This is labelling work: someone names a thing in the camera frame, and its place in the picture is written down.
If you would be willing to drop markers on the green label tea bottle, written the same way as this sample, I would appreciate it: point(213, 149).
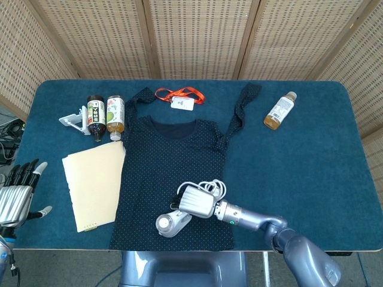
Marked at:
point(115, 113)

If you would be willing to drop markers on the blue carpet table cover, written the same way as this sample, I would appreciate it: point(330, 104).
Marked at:
point(299, 167)

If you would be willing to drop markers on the grey-blue robot torso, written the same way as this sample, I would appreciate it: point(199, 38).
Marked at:
point(185, 269)

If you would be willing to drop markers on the dark tea bottle black cap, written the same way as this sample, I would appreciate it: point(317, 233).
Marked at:
point(96, 119)

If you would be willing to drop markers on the amber drink bottle white label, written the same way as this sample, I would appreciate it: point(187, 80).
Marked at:
point(279, 110)

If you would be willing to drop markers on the white ID badge card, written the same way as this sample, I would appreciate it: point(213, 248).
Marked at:
point(182, 103)

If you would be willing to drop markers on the white plastic phone stand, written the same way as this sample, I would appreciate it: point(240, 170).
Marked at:
point(70, 121)

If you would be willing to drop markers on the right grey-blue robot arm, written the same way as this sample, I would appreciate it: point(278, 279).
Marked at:
point(299, 248)

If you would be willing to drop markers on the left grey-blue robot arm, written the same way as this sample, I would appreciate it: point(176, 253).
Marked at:
point(4, 248)

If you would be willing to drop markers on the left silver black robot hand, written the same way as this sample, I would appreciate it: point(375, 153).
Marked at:
point(15, 200)

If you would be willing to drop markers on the metal table leg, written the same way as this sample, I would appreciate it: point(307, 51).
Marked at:
point(266, 269)

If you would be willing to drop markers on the navy polka dot shirt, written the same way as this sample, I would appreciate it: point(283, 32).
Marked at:
point(167, 155)

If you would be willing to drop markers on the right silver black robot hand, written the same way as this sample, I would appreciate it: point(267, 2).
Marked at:
point(196, 201)

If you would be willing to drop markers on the cream paper folder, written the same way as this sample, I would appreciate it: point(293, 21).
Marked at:
point(92, 185)

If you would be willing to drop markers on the wicker folding screen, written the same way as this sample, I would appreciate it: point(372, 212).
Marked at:
point(197, 36)

